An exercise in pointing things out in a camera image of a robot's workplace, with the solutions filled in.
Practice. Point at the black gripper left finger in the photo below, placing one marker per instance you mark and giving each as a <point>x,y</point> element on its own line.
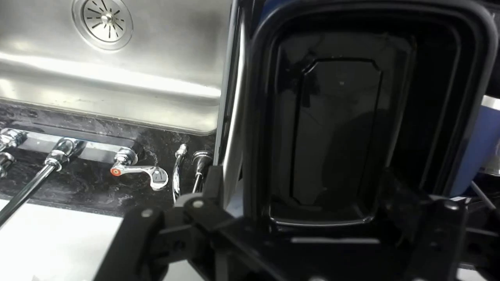
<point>213,188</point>

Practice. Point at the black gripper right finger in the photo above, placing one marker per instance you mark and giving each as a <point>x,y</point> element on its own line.
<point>443,234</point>

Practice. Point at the stainless steel sink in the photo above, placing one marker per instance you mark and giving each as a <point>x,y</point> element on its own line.
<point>166,63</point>

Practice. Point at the chrome sink faucet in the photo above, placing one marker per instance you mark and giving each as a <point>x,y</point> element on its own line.
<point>63,150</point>

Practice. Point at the round metal sink drain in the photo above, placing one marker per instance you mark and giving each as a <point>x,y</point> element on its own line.
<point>104,21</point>

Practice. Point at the white plate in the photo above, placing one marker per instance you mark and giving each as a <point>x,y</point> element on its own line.
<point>235,103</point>

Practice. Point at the navy blue steel mug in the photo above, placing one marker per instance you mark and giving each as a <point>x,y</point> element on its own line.
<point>482,141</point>

